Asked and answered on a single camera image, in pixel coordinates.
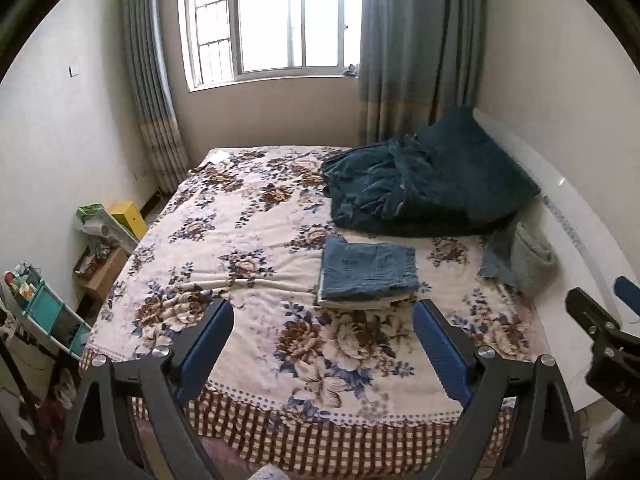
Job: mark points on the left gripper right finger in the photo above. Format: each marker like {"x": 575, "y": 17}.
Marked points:
{"x": 543, "y": 440}

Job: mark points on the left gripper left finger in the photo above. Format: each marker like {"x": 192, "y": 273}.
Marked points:
{"x": 102, "y": 440}

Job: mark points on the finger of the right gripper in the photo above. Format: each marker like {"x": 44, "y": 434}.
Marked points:
{"x": 628, "y": 292}
{"x": 614, "y": 367}

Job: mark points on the blue denim pants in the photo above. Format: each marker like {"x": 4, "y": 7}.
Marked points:
{"x": 366, "y": 271}

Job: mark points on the white headboard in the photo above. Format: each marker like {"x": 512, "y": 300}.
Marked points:
{"x": 589, "y": 258}

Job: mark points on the grey folded cloth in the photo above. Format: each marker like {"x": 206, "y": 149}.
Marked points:
{"x": 519, "y": 257}

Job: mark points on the teal storage rack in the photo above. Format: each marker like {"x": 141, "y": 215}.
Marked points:
{"x": 40, "y": 307}

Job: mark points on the wooden bedside stand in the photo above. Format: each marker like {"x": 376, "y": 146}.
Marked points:
{"x": 99, "y": 278}

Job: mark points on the floral bed blanket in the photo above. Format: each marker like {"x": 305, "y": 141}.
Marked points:
{"x": 312, "y": 390}

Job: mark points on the dark teal blanket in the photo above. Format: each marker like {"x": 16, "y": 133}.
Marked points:
{"x": 449, "y": 179}

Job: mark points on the yellow box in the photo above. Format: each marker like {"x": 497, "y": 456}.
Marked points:
{"x": 127, "y": 214}

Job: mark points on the left grey curtain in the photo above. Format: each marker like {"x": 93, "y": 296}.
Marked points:
{"x": 152, "y": 97}

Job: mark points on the grey curtain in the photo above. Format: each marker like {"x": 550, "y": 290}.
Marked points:
{"x": 419, "y": 61}
{"x": 152, "y": 97}

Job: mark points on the right grey curtain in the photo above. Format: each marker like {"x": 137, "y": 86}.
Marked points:
{"x": 419, "y": 61}

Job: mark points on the window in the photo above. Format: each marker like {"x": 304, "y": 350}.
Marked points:
{"x": 229, "y": 41}

